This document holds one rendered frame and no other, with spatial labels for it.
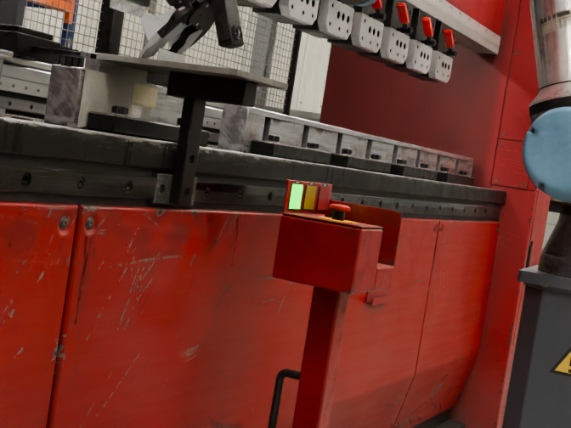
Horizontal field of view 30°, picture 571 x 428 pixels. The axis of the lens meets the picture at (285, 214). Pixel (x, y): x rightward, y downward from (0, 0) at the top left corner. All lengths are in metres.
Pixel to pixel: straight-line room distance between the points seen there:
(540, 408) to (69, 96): 0.86
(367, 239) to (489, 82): 2.00
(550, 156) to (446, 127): 2.46
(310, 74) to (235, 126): 7.45
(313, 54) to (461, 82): 5.88
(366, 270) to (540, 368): 0.49
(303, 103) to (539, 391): 8.22
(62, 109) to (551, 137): 0.78
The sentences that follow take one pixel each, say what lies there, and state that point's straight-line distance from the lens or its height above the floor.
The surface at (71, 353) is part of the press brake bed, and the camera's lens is 1.62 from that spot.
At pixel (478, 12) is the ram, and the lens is 3.56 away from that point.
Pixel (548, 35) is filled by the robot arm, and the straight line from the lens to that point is 1.45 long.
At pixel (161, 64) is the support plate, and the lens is 1.70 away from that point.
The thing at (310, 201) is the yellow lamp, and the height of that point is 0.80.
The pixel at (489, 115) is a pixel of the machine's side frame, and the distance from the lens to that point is 3.81.
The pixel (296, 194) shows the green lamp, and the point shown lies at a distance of 1.95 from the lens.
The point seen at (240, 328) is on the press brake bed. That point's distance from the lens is 2.07.
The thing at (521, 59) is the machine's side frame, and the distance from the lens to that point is 3.81.
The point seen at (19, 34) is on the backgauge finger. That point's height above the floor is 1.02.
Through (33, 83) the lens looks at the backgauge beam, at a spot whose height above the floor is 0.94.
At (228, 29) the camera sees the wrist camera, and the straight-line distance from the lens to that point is 1.72.
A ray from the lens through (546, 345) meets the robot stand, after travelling 1.52.
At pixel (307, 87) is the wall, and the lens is 9.65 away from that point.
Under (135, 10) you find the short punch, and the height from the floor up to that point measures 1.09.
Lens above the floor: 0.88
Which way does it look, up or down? 3 degrees down
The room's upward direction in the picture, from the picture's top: 9 degrees clockwise
